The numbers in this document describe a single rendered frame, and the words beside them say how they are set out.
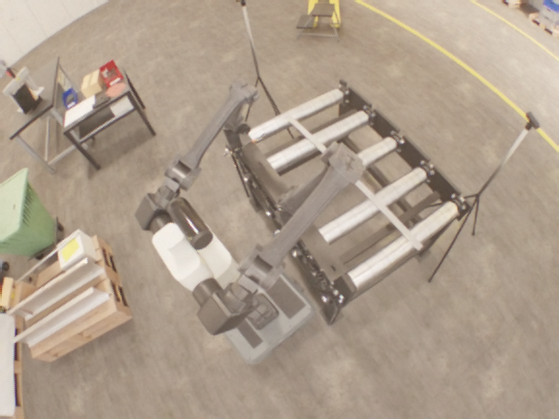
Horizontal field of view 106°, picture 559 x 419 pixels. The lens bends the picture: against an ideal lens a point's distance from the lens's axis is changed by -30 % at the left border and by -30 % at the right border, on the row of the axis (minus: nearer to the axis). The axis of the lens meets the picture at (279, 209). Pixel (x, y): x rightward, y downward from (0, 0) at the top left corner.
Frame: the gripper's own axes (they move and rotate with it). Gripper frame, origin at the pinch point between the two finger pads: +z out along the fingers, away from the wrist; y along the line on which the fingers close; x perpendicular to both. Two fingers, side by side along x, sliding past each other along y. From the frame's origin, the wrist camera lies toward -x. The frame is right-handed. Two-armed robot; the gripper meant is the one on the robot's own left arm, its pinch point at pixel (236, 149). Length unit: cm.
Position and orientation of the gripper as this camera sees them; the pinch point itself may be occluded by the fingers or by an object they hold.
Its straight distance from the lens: 167.7
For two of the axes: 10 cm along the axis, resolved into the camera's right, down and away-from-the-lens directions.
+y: -5.0, -7.4, 4.5
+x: -8.6, 4.9, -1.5
